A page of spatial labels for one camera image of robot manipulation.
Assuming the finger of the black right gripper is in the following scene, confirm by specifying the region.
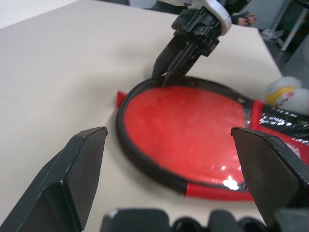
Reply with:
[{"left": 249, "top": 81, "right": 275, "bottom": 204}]
[
  {"left": 152, "top": 34, "right": 188, "bottom": 78},
  {"left": 162, "top": 41, "right": 201, "bottom": 88}
]

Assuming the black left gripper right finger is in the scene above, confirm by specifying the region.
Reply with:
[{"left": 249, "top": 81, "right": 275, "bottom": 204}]
[{"left": 230, "top": 127, "right": 309, "bottom": 225}]

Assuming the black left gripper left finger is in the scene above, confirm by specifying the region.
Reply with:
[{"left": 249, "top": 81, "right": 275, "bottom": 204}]
[{"left": 0, "top": 126, "right": 108, "bottom": 232}]

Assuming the red table tennis paddle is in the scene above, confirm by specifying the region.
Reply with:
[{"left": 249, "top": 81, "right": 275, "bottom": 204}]
[{"left": 123, "top": 87, "right": 253, "bottom": 188}]

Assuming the red black paddle case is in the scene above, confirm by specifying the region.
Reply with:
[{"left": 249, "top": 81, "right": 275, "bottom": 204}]
[{"left": 115, "top": 75, "right": 309, "bottom": 202}]

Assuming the bystander in dark clothing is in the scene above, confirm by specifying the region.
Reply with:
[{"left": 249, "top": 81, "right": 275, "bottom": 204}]
[{"left": 226, "top": 10, "right": 258, "bottom": 26}]

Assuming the grey crumpled cloth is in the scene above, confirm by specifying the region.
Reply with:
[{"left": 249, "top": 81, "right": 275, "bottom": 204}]
[{"left": 261, "top": 29, "right": 285, "bottom": 44}]

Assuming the white yellow plush charm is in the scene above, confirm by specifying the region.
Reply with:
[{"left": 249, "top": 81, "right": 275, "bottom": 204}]
[{"left": 265, "top": 76, "right": 309, "bottom": 114}]

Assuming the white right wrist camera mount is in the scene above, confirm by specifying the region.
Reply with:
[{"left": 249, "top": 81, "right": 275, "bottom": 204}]
[{"left": 183, "top": 0, "right": 233, "bottom": 36}]

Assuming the white metal frame leg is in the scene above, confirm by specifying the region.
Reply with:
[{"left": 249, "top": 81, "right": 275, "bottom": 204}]
[{"left": 281, "top": 0, "right": 309, "bottom": 52}]

